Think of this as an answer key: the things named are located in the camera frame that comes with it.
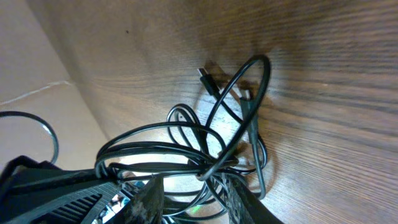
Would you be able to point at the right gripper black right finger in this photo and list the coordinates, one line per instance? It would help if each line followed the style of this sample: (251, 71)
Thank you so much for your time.
(243, 206)

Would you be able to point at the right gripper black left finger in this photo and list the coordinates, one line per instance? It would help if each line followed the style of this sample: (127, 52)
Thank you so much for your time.
(146, 206)

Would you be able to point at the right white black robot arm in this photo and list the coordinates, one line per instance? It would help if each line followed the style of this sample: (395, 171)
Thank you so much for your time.
(33, 192)

